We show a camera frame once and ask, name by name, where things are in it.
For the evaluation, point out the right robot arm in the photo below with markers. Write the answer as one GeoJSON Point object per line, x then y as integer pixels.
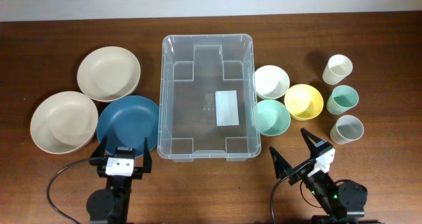
{"type": "Point", "coordinates": [342, 200]}

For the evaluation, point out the light grey cup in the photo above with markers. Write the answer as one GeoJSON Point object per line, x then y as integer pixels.
{"type": "Point", "coordinates": [347, 129]}

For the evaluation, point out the white label in container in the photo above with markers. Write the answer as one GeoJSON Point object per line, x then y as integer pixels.
{"type": "Point", "coordinates": [227, 108]}

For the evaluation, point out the white bowl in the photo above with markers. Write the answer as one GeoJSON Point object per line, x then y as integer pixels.
{"type": "Point", "coordinates": [271, 82]}

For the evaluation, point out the clear plastic storage container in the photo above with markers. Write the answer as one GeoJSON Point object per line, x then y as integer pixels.
{"type": "Point", "coordinates": [194, 67]}

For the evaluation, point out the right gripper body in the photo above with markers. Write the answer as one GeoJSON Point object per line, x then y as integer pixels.
{"type": "Point", "coordinates": [300, 174]}

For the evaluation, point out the yellow bowl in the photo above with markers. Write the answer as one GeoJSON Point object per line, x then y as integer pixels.
{"type": "Point", "coordinates": [303, 102]}

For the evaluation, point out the mint green bowl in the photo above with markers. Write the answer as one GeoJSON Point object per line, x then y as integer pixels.
{"type": "Point", "coordinates": [273, 117]}

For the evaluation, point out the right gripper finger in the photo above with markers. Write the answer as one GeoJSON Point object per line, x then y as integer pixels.
{"type": "Point", "coordinates": [313, 143]}
{"type": "Point", "coordinates": [281, 167]}

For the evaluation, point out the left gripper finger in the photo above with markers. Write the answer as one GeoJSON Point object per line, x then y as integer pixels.
{"type": "Point", "coordinates": [147, 160]}
{"type": "Point", "coordinates": [100, 150]}

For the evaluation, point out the mint green cup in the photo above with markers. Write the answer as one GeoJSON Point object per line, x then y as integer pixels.
{"type": "Point", "coordinates": [342, 98]}

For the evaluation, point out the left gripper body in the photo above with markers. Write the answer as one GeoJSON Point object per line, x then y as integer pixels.
{"type": "Point", "coordinates": [99, 164]}

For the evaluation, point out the cream white cup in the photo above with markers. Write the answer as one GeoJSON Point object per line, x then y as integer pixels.
{"type": "Point", "coordinates": [338, 67]}

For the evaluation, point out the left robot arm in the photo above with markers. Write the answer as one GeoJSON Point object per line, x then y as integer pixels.
{"type": "Point", "coordinates": [111, 204]}

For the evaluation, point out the dark blue plate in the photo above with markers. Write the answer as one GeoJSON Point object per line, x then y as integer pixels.
{"type": "Point", "coordinates": [130, 122]}

